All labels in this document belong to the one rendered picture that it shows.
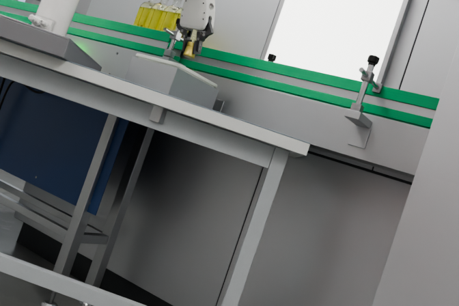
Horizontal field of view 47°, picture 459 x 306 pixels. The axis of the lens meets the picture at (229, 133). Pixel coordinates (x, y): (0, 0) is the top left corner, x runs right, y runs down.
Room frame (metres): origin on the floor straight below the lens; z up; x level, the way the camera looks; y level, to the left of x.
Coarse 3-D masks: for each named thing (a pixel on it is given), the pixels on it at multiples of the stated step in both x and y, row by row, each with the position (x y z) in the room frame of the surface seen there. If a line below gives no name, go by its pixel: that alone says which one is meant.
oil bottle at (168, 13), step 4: (168, 8) 1.87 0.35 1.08; (172, 8) 1.87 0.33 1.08; (176, 8) 1.87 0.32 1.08; (164, 12) 1.88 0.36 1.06; (168, 12) 1.87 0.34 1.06; (172, 12) 1.86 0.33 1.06; (164, 16) 1.88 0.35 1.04; (168, 16) 1.87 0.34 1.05; (172, 16) 1.86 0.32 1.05; (160, 20) 1.88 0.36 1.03; (164, 20) 1.87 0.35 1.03; (168, 20) 1.86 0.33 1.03; (160, 24) 1.88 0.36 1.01; (164, 24) 1.87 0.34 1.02; (168, 24) 1.86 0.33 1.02; (160, 28) 1.88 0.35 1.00; (168, 28) 1.86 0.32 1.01
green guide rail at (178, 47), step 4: (96, 40) 1.97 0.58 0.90; (112, 44) 1.93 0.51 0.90; (168, 44) 1.80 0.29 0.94; (176, 44) 1.78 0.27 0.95; (180, 44) 1.77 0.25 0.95; (128, 48) 1.89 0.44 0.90; (168, 48) 1.80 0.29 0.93; (176, 48) 1.78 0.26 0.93; (180, 48) 1.77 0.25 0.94; (144, 52) 1.85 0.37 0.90; (176, 52) 1.78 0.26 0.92; (180, 52) 1.77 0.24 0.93; (160, 56) 1.81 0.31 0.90; (176, 56) 1.77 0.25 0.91; (176, 60) 1.77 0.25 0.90
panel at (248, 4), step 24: (216, 0) 1.96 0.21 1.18; (240, 0) 1.91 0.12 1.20; (264, 0) 1.86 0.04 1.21; (408, 0) 1.60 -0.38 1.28; (216, 24) 1.94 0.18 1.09; (240, 24) 1.89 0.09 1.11; (264, 24) 1.84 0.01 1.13; (216, 48) 1.92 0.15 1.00; (240, 48) 1.87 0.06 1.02; (264, 48) 1.82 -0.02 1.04; (384, 72) 1.60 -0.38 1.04
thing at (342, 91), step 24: (216, 72) 1.71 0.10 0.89; (240, 72) 1.66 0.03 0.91; (264, 72) 1.62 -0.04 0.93; (288, 72) 1.58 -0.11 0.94; (312, 72) 1.54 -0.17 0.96; (312, 96) 1.53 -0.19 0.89; (336, 96) 1.49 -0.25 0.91; (384, 96) 1.42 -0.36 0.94; (408, 96) 1.39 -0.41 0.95; (408, 120) 1.38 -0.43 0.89; (432, 120) 1.35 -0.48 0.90
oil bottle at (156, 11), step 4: (156, 4) 1.90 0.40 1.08; (160, 4) 1.90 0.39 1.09; (164, 4) 1.91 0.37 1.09; (152, 8) 1.91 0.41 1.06; (156, 8) 1.90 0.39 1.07; (160, 8) 1.89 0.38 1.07; (164, 8) 1.89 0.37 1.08; (152, 12) 1.90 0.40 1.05; (156, 12) 1.89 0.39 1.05; (160, 12) 1.89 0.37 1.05; (148, 16) 1.91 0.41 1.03; (152, 16) 1.90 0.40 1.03; (156, 16) 1.89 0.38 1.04; (160, 16) 1.89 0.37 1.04; (148, 20) 1.91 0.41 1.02; (152, 20) 1.90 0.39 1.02; (156, 20) 1.89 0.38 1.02; (148, 24) 1.90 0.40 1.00; (152, 24) 1.89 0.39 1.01; (156, 24) 1.89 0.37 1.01; (152, 28) 1.89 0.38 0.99; (156, 28) 1.89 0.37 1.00
